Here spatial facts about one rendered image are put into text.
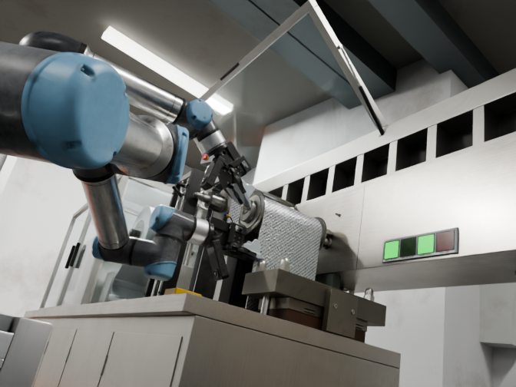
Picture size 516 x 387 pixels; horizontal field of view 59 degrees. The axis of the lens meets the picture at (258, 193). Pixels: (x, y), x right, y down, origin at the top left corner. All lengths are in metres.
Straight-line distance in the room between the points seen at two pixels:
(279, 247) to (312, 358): 0.41
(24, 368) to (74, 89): 0.27
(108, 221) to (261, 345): 0.45
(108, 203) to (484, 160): 0.95
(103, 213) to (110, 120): 0.59
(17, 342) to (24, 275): 4.26
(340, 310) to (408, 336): 1.45
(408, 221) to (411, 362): 1.36
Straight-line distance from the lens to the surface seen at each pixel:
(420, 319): 2.67
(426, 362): 2.62
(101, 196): 1.04
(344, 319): 1.27
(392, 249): 1.40
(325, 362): 1.18
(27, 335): 0.52
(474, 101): 1.46
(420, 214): 1.39
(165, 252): 1.20
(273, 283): 1.17
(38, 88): 0.48
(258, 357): 1.06
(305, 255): 1.48
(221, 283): 1.39
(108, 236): 1.16
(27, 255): 4.79
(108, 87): 0.51
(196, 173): 1.71
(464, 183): 1.34
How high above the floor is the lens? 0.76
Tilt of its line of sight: 22 degrees up
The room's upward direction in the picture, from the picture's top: 11 degrees clockwise
